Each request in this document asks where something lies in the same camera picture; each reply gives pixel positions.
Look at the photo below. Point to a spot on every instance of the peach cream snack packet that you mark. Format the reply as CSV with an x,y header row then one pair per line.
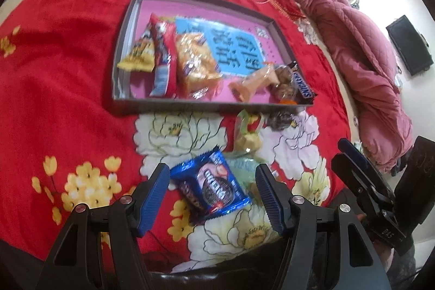
x,y
251,84

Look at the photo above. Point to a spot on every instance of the clear green-edged snack packet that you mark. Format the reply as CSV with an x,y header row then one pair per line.
x,y
249,140

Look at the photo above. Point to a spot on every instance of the person's right forearm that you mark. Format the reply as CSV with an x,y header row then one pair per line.
x,y
404,271

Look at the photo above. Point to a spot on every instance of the yellow snack packet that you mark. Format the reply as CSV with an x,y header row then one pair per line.
x,y
141,52

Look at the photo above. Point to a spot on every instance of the blue cookie packet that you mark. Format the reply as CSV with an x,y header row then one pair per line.
x,y
210,188

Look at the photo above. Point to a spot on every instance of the dark brown chocolate bar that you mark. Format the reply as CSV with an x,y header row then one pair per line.
x,y
301,82

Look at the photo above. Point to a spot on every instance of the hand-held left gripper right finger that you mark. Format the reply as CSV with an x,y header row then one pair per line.
x,y
270,201

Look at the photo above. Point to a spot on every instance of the pink quilted blanket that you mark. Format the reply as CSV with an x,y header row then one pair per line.
x,y
356,55

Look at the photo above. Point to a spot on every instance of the red floral cloth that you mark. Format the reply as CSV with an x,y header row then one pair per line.
x,y
68,89

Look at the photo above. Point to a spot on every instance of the dark snack packet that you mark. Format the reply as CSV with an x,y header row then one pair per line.
x,y
282,118

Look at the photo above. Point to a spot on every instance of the orange clear chips packet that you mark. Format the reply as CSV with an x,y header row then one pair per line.
x,y
195,62

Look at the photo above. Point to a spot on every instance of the black wall television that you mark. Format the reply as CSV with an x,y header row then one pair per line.
x,y
409,45

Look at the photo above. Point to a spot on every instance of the red snack packet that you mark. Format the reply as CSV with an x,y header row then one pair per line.
x,y
163,48

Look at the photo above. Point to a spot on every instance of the clear packet of brown biscuits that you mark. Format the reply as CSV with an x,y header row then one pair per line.
x,y
283,82

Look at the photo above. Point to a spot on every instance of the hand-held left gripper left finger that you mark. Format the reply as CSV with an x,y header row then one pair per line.
x,y
154,198

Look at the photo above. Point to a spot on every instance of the grey box with pink print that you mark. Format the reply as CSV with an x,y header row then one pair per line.
x,y
163,4

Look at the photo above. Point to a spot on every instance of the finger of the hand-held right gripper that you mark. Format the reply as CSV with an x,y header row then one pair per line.
x,y
350,174
353,154

